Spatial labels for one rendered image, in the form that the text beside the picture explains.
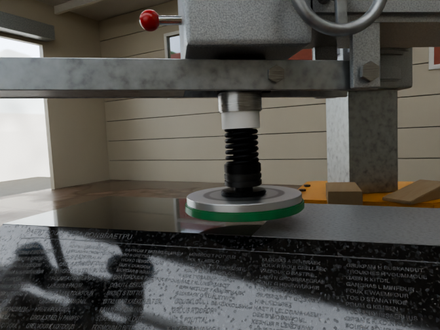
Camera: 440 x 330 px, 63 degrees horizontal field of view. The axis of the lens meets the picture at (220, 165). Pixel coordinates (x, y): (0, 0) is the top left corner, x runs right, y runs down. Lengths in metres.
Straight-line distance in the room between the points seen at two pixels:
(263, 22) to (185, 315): 0.45
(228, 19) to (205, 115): 7.17
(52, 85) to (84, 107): 8.62
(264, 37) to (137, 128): 8.35
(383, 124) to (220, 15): 0.96
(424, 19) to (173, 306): 0.62
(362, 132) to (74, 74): 1.03
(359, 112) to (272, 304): 0.95
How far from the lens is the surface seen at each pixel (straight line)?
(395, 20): 0.70
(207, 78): 0.60
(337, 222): 0.69
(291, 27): 0.59
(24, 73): 0.64
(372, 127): 1.39
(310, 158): 6.84
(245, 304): 0.56
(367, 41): 0.67
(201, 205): 0.60
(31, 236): 0.83
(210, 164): 7.70
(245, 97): 0.62
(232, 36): 0.57
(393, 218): 0.74
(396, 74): 1.40
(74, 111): 9.05
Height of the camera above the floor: 1.02
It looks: 5 degrees down
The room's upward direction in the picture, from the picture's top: 3 degrees counter-clockwise
